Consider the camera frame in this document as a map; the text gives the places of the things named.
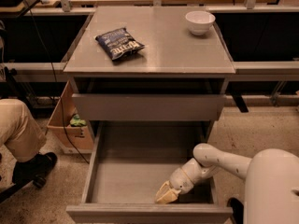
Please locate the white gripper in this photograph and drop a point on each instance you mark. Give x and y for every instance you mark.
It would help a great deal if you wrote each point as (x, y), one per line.
(179, 179)

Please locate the grey drawer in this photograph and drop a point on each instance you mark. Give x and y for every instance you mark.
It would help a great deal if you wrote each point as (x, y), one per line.
(149, 107)
(129, 163)

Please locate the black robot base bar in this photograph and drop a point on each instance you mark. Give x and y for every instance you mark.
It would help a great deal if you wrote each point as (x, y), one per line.
(238, 210)

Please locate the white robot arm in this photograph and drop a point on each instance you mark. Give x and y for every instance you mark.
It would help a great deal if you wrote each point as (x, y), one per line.
(271, 181)

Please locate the grey drawer cabinet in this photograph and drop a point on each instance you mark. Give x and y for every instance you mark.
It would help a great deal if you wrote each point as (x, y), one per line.
(173, 60)

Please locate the grey top drawer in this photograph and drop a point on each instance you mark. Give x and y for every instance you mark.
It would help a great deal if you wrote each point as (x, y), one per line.
(149, 107)

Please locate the cardboard box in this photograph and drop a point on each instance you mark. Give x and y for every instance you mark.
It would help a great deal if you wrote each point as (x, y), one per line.
(71, 138)

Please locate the green toy in box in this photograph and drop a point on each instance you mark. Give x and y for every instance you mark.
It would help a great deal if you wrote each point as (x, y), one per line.
(76, 121)

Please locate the black office chair base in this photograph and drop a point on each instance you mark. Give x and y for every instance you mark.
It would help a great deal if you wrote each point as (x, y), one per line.
(39, 182)

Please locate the black shoe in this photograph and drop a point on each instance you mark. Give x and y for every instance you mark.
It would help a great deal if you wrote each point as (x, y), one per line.
(40, 164)

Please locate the blue chip bag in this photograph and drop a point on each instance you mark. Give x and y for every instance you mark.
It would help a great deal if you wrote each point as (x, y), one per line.
(118, 43)

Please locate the person leg beige trousers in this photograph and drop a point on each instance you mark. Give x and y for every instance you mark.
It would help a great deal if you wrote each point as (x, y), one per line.
(19, 131)

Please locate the white ceramic bowl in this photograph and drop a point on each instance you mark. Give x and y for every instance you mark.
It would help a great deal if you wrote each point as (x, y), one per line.
(199, 22)

